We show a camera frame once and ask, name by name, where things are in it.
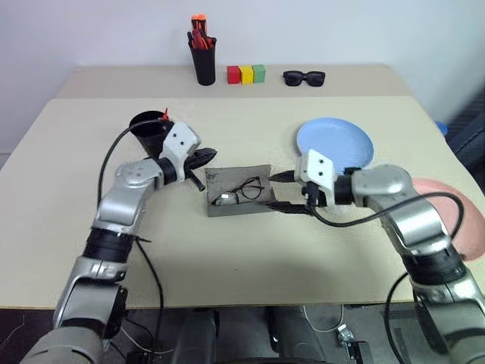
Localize tall black pen cup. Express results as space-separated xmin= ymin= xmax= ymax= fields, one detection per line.
xmin=186 ymin=34 xmax=218 ymax=86

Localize black thin-frame eyeglasses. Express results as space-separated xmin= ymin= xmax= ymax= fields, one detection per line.
xmin=211 ymin=177 xmax=267 ymax=207

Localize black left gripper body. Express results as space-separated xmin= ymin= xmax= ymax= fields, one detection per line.
xmin=183 ymin=149 xmax=202 ymax=180

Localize grey glasses case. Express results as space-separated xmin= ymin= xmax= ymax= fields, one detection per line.
xmin=204 ymin=164 xmax=280 ymax=218

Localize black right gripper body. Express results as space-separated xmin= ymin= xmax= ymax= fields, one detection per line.
xmin=301 ymin=182 xmax=328 ymax=209

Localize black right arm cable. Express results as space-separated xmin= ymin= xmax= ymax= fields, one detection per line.
xmin=302 ymin=184 xmax=466 ymax=243

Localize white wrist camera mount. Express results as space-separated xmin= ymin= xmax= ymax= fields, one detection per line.
xmin=158 ymin=121 xmax=202 ymax=180
xmin=295 ymin=148 xmax=336 ymax=208

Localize small black box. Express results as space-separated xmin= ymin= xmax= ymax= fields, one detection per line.
xmin=346 ymin=340 xmax=371 ymax=364

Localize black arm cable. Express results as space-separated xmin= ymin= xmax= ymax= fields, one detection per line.
xmin=96 ymin=118 xmax=170 ymax=209
xmin=302 ymin=184 xmax=466 ymax=243

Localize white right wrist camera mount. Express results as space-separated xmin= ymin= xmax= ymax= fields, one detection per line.
xmin=295 ymin=148 xmax=336 ymax=208

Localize black sunglasses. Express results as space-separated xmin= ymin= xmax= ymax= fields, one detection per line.
xmin=282 ymin=70 xmax=327 ymax=88

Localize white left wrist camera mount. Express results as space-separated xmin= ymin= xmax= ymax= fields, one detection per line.
xmin=158 ymin=121 xmax=202 ymax=180

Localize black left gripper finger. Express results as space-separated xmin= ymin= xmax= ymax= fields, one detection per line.
xmin=187 ymin=170 xmax=206 ymax=192
xmin=193 ymin=147 xmax=218 ymax=169

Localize black lower body cable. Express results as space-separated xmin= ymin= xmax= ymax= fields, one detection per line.
xmin=383 ymin=271 xmax=415 ymax=364
xmin=134 ymin=237 xmax=165 ymax=344

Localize pink plate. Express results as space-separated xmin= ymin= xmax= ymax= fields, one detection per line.
xmin=411 ymin=177 xmax=485 ymax=262

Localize short black cup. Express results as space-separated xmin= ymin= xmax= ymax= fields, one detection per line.
xmin=128 ymin=110 xmax=176 ymax=159

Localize thin white cable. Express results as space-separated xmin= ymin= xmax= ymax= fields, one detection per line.
xmin=302 ymin=304 xmax=346 ymax=334

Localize black office chair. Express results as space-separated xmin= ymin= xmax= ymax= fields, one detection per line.
xmin=446 ymin=93 xmax=485 ymax=168

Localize light blue plate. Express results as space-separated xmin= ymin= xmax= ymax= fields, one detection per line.
xmin=296 ymin=118 xmax=376 ymax=175

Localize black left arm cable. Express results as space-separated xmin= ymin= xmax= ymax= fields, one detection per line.
xmin=96 ymin=118 xmax=170 ymax=209

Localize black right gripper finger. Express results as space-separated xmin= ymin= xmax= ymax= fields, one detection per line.
xmin=268 ymin=170 xmax=297 ymax=184
xmin=264 ymin=201 xmax=314 ymax=217

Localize dark rounded shape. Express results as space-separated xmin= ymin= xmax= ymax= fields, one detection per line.
xmin=171 ymin=308 xmax=221 ymax=364
xmin=266 ymin=305 xmax=336 ymax=364

